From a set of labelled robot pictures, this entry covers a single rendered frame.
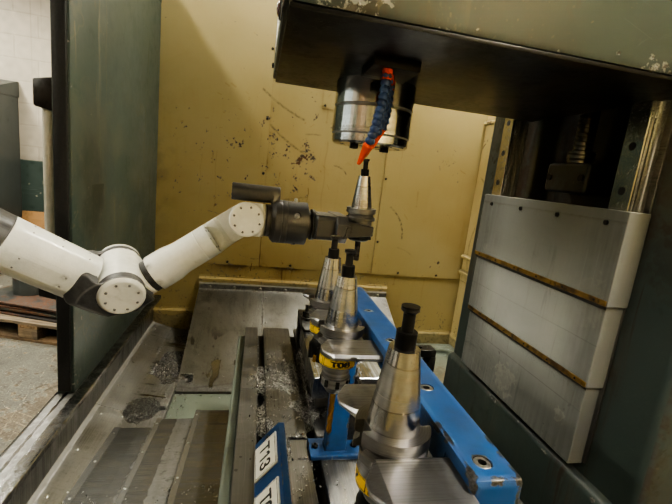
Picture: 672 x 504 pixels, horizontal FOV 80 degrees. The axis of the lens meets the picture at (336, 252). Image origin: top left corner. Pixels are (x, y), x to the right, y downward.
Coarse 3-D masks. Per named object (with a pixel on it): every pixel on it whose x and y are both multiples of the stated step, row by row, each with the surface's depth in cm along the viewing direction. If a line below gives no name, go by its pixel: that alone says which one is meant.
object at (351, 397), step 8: (352, 384) 41; (360, 384) 41; (368, 384) 41; (344, 392) 39; (352, 392) 39; (360, 392) 39; (368, 392) 40; (344, 400) 38; (352, 400) 38; (360, 400) 38; (368, 400) 38; (344, 408) 37; (352, 408) 37
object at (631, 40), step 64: (320, 0) 47; (384, 0) 48; (448, 0) 49; (512, 0) 51; (576, 0) 52; (640, 0) 54; (320, 64) 70; (448, 64) 62; (512, 64) 58; (576, 64) 55; (640, 64) 56
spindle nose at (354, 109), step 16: (352, 80) 75; (368, 80) 74; (336, 96) 80; (352, 96) 76; (368, 96) 74; (400, 96) 75; (336, 112) 80; (352, 112) 76; (368, 112) 75; (400, 112) 76; (336, 128) 79; (352, 128) 76; (368, 128) 75; (400, 128) 77; (384, 144) 77; (400, 144) 78
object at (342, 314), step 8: (336, 280) 54; (344, 280) 52; (352, 280) 52; (336, 288) 53; (344, 288) 52; (352, 288) 53; (336, 296) 53; (344, 296) 52; (352, 296) 53; (336, 304) 53; (344, 304) 52; (352, 304) 53; (328, 312) 54; (336, 312) 53; (344, 312) 52; (352, 312) 53; (328, 320) 54; (336, 320) 53; (344, 320) 53; (352, 320) 53; (336, 328) 53; (344, 328) 53; (352, 328) 53
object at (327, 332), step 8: (320, 320) 55; (320, 328) 53; (328, 328) 52; (360, 328) 54; (320, 336) 56; (328, 336) 52; (336, 336) 52; (344, 336) 52; (352, 336) 52; (360, 336) 53
